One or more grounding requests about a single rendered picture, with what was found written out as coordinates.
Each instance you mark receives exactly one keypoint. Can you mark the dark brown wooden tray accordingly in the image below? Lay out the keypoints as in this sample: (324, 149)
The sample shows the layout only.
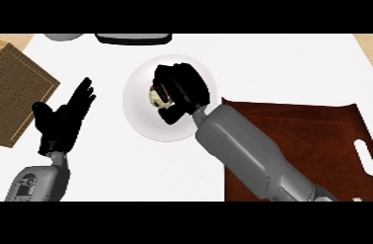
(316, 139)

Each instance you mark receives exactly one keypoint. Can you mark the black and grey appliance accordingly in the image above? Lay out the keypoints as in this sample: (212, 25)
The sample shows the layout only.
(133, 39)

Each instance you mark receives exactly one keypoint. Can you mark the brown woven placemat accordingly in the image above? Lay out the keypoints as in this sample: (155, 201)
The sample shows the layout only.
(22, 90)

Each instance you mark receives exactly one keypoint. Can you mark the cream frosted cupcake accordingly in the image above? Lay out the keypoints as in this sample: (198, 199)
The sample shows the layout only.
(159, 99)

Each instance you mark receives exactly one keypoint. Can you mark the white oval plate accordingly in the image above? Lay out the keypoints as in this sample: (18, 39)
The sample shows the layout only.
(146, 122)

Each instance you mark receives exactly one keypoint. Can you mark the grey round bowl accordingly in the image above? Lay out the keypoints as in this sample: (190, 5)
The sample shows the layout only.
(62, 36)

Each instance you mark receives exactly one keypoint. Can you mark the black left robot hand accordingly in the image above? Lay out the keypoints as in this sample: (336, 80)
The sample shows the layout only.
(61, 122)

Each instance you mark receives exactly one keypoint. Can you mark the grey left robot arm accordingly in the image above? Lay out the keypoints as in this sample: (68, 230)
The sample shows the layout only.
(41, 180)

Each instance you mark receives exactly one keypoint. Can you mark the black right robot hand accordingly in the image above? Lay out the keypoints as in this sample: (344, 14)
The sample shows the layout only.
(184, 86)

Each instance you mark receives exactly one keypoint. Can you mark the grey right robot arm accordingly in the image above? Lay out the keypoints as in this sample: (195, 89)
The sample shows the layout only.
(252, 155)

